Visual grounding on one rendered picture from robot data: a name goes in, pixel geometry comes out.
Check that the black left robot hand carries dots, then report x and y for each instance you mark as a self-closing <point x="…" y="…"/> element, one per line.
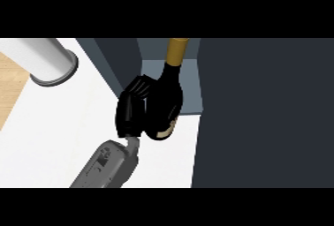
<point x="128" y="111"/>

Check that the black wine bottle gold neck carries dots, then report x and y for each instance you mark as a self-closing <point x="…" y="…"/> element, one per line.
<point x="167" y="97"/>

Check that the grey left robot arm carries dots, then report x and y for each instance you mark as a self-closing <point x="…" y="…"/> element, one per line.
<point x="103" y="164"/>

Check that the dark grey cabinet door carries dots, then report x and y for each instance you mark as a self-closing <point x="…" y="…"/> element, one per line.
<point x="264" y="117"/>

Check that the white cylinder with grey rim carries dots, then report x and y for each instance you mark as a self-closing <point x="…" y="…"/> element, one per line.
<point x="42" y="58"/>

